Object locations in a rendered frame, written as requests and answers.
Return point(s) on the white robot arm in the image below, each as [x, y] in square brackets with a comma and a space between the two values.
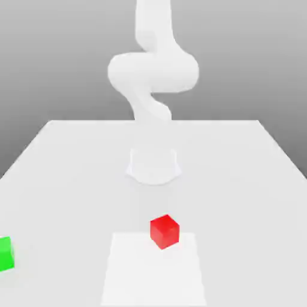
[153, 72]

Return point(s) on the small red cube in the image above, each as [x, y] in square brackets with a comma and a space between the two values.
[164, 231]

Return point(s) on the small green cube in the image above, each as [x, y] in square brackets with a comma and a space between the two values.
[5, 254]

